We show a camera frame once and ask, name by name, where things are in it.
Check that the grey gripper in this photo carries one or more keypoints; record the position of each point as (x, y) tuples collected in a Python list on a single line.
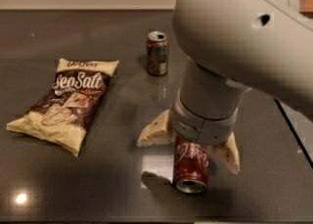
[(202, 129)]

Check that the red coke can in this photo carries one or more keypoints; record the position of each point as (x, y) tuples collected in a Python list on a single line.
[(190, 170)]

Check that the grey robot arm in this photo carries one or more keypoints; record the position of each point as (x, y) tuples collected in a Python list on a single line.
[(234, 46)]

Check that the brown soda can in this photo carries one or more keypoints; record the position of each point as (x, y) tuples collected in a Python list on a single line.
[(157, 53)]

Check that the grey side counter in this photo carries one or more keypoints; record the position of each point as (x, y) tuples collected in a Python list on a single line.
[(302, 129)]

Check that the sea salt chips bag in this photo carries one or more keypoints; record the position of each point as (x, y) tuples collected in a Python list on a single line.
[(64, 115)]

